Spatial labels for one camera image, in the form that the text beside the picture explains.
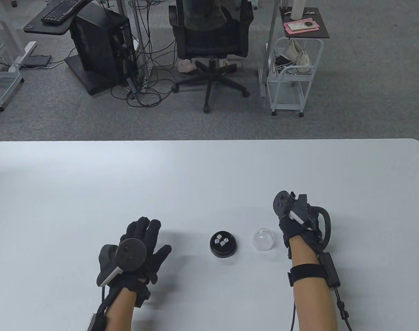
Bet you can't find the person's left hand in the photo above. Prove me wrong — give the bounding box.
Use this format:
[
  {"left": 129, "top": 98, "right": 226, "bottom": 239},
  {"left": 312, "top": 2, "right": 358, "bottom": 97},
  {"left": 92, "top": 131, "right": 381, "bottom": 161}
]
[{"left": 110, "top": 217, "right": 172, "bottom": 307}]

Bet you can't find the person's right hand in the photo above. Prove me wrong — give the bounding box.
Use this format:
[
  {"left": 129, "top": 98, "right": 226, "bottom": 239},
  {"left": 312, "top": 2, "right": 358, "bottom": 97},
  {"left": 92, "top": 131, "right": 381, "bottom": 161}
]
[{"left": 279, "top": 215, "right": 322, "bottom": 257}]

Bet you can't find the clear dice shaker dome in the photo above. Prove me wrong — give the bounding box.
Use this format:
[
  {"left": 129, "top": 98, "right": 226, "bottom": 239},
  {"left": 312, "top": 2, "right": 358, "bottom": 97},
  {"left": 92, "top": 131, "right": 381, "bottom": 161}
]
[{"left": 253, "top": 228, "right": 276, "bottom": 252}]

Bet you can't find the black dice shaker base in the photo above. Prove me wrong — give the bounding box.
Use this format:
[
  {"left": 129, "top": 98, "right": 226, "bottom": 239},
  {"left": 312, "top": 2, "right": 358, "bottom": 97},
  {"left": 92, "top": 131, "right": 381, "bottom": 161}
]
[{"left": 209, "top": 230, "right": 237, "bottom": 258}]

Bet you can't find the black forearm battery pack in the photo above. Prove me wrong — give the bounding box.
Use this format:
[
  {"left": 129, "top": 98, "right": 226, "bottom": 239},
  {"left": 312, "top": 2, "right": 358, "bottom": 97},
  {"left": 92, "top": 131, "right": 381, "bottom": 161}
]
[{"left": 320, "top": 252, "right": 341, "bottom": 289}]

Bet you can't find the person's left forearm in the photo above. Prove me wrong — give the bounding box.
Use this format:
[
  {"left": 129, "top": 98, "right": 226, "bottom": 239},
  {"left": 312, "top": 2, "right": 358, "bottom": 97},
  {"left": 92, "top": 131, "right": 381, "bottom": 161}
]
[{"left": 104, "top": 288, "right": 136, "bottom": 331}]

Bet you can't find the person's right forearm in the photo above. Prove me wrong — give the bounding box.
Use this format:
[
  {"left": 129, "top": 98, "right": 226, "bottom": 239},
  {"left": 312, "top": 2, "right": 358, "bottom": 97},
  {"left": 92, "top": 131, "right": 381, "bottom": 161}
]
[{"left": 288, "top": 236, "right": 338, "bottom": 331}]

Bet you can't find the black handheld controller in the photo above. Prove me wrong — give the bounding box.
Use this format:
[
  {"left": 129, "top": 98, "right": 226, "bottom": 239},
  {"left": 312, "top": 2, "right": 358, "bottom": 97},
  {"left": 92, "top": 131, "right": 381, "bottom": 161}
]
[
  {"left": 96, "top": 239, "right": 147, "bottom": 287},
  {"left": 273, "top": 191, "right": 331, "bottom": 249}
]

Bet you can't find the black wrist sensor box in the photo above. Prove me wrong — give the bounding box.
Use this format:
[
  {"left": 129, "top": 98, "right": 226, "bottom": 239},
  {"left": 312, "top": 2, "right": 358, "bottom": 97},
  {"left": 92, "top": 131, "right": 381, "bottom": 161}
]
[{"left": 87, "top": 312, "right": 108, "bottom": 331}]

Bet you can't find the black tower stand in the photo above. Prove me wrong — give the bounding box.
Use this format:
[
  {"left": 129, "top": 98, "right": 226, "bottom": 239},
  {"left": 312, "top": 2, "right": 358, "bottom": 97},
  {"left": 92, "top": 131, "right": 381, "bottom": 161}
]
[{"left": 65, "top": 55, "right": 127, "bottom": 96}]

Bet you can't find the beige handbag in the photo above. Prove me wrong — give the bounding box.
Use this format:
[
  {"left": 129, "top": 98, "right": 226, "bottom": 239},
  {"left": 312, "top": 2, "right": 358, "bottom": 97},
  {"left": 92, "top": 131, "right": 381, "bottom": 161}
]
[{"left": 282, "top": 40, "right": 311, "bottom": 74}]

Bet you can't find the white desk leg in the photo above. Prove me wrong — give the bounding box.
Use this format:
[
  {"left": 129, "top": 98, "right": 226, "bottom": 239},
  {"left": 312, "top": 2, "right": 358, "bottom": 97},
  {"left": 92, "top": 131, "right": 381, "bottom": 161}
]
[
  {"left": 0, "top": 10, "right": 38, "bottom": 73},
  {"left": 259, "top": 0, "right": 279, "bottom": 98},
  {"left": 118, "top": 0, "right": 151, "bottom": 80}
]

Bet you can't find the brown side table top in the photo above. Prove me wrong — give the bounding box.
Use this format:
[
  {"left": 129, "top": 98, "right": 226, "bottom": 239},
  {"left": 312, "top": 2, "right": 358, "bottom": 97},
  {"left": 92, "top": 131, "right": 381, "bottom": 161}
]
[{"left": 280, "top": 7, "right": 330, "bottom": 39}]

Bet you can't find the black office chair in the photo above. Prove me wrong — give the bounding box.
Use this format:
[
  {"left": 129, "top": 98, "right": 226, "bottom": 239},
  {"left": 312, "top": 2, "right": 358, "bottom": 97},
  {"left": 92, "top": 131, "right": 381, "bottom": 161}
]
[{"left": 168, "top": 0, "right": 255, "bottom": 113}]

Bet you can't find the black computer tower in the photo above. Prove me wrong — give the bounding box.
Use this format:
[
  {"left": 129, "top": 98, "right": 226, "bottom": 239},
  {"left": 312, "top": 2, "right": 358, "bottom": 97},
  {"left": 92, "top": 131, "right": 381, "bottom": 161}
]
[{"left": 69, "top": 2, "right": 139, "bottom": 88}]

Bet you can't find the pink folder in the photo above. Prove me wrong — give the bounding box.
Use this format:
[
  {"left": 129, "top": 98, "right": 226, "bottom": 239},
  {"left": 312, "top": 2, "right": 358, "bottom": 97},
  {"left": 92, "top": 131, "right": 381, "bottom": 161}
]
[{"left": 284, "top": 18, "right": 321, "bottom": 35}]

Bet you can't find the beige notebook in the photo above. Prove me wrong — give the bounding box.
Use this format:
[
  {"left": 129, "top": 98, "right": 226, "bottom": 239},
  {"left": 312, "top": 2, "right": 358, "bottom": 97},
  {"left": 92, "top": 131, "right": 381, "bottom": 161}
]
[{"left": 287, "top": 21, "right": 317, "bottom": 31}]

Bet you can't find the black box on floor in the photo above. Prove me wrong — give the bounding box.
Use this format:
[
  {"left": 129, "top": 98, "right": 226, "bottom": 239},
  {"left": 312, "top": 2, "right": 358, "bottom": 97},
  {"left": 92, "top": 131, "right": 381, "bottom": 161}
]
[{"left": 23, "top": 54, "right": 52, "bottom": 68}]

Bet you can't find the white bottle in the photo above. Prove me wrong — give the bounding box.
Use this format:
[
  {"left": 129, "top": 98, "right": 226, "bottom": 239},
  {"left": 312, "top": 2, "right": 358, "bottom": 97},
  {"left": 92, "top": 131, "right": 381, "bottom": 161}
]
[{"left": 291, "top": 0, "right": 306, "bottom": 19}]

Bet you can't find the black keyboard tray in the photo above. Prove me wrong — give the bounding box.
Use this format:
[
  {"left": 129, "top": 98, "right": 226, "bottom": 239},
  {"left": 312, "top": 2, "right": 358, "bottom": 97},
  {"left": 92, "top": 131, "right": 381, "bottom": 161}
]
[{"left": 23, "top": 0, "right": 94, "bottom": 36}]

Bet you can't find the black keyboard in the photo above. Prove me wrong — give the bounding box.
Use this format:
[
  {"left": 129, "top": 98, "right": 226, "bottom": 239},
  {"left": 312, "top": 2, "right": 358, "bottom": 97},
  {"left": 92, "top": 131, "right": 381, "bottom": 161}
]
[{"left": 41, "top": 0, "right": 84, "bottom": 24}]

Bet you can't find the black forearm strap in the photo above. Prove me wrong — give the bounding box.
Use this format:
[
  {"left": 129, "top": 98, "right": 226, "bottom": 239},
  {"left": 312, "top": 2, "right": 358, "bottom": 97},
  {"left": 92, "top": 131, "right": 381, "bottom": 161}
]
[{"left": 287, "top": 264, "right": 329, "bottom": 287}]

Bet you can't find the bundle of black cables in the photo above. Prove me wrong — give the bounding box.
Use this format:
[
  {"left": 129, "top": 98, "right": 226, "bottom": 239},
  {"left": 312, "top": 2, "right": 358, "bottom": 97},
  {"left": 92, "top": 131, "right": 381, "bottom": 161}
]
[{"left": 110, "top": 0, "right": 182, "bottom": 107}]

